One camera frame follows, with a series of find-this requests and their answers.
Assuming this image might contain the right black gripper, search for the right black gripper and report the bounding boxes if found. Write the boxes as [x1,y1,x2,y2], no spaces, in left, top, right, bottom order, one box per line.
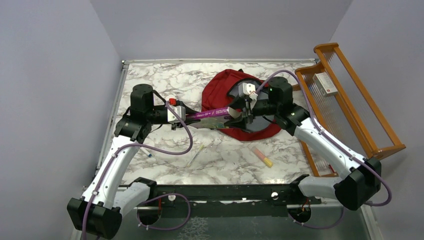
[223,93,280,130]

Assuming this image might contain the purple green paperback book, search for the purple green paperback book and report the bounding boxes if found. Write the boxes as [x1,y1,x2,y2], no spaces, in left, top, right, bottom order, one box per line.
[185,107,242,129]

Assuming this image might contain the red backpack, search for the red backpack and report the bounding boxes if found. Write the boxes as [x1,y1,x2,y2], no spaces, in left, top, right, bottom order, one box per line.
[201,69,281,142]

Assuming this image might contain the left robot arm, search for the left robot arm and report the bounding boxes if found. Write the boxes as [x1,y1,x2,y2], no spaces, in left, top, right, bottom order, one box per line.
[67,83,196,240]

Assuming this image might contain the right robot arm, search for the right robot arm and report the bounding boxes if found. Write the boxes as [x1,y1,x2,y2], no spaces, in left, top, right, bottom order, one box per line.
[227,77,382,211]

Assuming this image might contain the blue capped pen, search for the blue capped pen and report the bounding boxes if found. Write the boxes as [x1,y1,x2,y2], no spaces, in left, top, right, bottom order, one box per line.
[141,147,153,158]

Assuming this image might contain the white red small box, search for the white red small box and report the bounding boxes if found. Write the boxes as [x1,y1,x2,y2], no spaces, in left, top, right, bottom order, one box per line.
[312,72,338,97]

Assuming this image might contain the orange wooden rack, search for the orange wooden rack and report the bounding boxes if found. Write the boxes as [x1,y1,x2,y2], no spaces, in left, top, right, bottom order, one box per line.
[294,42,406,160]

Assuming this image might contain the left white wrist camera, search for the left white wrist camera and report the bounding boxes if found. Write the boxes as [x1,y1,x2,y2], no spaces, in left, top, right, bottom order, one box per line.
[165,98,186,124]

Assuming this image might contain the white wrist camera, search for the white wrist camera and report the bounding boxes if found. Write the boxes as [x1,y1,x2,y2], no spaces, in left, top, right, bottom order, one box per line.
[238,82,258,101]
[165,98,186,124]

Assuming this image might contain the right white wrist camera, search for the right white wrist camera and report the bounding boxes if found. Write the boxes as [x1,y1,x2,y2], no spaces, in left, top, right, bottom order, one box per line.
[238,82,258,101]

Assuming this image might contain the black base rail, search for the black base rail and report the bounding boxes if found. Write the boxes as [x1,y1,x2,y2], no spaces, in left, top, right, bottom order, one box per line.
[91,177,339,220]

